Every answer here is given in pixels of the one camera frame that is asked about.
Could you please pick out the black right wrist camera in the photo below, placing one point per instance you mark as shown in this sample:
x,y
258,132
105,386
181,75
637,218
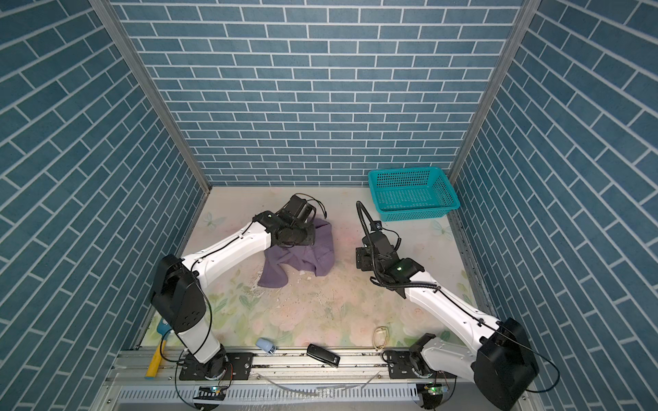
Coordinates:
x,y
376,225

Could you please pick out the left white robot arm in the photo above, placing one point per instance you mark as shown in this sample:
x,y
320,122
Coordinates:
x,y
179,289

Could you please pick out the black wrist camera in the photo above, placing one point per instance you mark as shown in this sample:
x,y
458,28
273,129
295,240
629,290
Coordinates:
x,y
297,210
376,225

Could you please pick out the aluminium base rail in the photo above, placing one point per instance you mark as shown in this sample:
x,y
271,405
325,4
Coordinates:
x,y
293,365

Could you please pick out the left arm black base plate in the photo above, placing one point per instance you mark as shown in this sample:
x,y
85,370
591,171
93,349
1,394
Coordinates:
x,y
225,366

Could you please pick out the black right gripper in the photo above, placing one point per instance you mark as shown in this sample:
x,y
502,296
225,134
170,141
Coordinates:
x,y
361,255

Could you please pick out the black remote control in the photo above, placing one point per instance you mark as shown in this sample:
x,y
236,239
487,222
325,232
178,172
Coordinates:
x,y
323,355

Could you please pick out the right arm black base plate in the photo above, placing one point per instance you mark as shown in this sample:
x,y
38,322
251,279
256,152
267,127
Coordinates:
x,y
405,364

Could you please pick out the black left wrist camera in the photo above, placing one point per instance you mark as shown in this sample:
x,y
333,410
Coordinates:
x,y
297,210

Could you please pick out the white slotted cable duct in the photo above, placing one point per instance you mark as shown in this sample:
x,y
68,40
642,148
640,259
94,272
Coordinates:
x,y
264,394

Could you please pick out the small light blue object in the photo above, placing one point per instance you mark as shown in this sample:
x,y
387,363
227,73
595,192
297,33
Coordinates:
x,y
266,345

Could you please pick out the purple trousers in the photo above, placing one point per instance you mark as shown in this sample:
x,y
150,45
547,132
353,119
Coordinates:
x,y
318,258

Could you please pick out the teal perforated plastic basket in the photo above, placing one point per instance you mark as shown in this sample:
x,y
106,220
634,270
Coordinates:
x,y
412,193

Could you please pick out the yellow handled blue tool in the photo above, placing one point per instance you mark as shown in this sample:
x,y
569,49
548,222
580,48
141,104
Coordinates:
x,y
164,329

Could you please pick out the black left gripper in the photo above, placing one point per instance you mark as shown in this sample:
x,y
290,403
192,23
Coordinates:
x,y
311,235

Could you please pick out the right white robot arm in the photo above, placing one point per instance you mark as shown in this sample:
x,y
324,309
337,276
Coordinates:
x,y
495,355

